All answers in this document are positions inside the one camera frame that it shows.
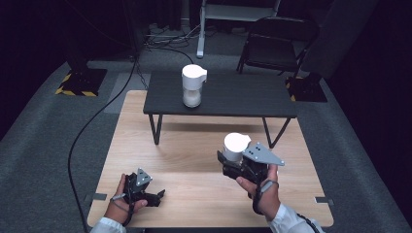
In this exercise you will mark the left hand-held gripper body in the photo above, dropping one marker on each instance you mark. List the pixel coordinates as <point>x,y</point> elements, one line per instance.
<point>142,177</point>

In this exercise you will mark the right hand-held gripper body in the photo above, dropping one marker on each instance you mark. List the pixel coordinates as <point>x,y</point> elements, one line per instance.
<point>262,155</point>

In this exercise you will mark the black shelf with metal legs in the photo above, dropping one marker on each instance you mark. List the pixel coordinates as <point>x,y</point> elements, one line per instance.
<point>243,93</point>

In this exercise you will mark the person's left hand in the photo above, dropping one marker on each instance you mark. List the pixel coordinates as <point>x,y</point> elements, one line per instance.
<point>116,208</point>

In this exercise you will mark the person's right hand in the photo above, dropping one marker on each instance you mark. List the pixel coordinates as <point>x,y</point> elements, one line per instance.
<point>267,197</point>

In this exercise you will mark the grey tape piece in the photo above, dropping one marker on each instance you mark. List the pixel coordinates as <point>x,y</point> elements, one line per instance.
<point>325,200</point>
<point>99,196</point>

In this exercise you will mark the black folding chair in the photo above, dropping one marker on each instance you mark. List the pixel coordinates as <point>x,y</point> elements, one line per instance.
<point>272,45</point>

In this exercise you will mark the white metal stand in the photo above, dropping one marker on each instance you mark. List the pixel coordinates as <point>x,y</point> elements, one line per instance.
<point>200,35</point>

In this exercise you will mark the grey curtain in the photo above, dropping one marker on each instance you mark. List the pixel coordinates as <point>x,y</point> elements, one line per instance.
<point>336,35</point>

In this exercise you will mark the striped-edge black base plate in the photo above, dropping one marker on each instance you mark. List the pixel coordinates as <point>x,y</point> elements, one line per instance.
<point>85,82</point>
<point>307,90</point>

